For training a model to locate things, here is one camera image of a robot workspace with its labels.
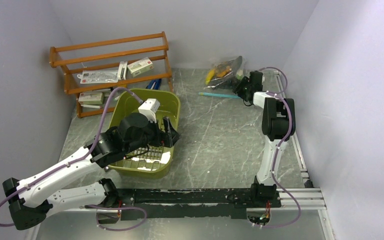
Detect clear zip top bag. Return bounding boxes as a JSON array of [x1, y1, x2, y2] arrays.
[[205, 55, 245, 90]]

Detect white box lower shelf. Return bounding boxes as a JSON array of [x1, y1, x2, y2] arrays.
[[78, 92, 104, 105]]

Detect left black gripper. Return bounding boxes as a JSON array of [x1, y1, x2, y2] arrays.
[[125, 115, 182, 154]]

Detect white green box on shelf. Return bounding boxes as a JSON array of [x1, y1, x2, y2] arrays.
[[127, 57, 154, 77]]

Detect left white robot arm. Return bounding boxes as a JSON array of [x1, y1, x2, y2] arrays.
[[2, 112, 181, 230]]

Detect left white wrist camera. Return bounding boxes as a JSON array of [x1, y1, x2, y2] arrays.
[[138, 98, 160, 123]]

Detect small white upright box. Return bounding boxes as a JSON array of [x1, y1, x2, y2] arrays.
[[117, 61, 128, 81]]

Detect olive green plastic bin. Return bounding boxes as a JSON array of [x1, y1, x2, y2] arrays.
[[108, 88, 181, 179]]

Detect aluminium frame rail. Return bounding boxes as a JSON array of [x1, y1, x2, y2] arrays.
[[273, 70, 327, 211]]

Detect blue stapler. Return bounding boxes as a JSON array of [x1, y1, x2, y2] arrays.
[[146, 78, 162, 90]]

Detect orange wooden shelf rack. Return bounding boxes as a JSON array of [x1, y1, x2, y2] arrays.
[[49, 31, 174, 118]]

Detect clear blister pack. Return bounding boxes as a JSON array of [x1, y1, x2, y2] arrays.
[[77, 70, 118, 84]]

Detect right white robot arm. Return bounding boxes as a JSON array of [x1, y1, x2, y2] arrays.
[[233, 71, 296, 207]]

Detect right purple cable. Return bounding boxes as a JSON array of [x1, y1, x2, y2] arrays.
[[251, 66, 302, 229]]

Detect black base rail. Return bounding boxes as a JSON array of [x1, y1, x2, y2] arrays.
[[100, 186, 282, 221]]

